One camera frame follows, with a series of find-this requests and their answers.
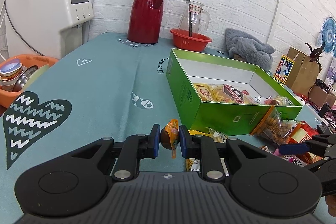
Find red yellow fried snack bag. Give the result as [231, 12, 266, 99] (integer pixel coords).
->
[288, 121, 322, 164]

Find clear bag yellow chips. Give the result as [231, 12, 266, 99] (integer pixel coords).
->
[193, 83, 258, 105]

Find small orange egg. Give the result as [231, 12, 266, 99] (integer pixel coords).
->
[159, 119, 179, 159]

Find pink-edged snack packet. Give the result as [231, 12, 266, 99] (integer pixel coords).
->
[260, 145, 308, 167]

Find clear wrapped pastry in box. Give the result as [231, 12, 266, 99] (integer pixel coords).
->
[264, 96, 294, 106]

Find brown cardboard box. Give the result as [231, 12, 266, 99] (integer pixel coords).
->
[285, 47, 321, 96]

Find yellow blue juice carton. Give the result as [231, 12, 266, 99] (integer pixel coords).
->
[273, 55, 294, 86]

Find green cardboard box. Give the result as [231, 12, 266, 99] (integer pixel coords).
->
[166, 49, 303, 135]

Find grey fluffy towel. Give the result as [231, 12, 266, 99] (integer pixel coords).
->
[224, 28, 276, 71]

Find orange plastic basket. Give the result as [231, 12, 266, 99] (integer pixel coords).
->
[0, 54, 59, 108]

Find blue paper fan decoration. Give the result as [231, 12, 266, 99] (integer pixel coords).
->
[316, 17, 336, 57]

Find red plastic basket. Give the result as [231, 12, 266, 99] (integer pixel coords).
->
[170, 29, 212, 52]

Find clear glass pitcher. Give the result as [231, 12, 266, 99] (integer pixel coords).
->
[178, 0, 210, 34]

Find black stirring stick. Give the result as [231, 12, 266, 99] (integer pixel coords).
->
[188, 0, 193, 37]

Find white water dispenser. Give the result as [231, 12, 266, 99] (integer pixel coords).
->
[5, 0, 93, 59]

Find red thermos jug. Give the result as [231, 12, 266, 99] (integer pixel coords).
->
[127, 0, 163, 44]

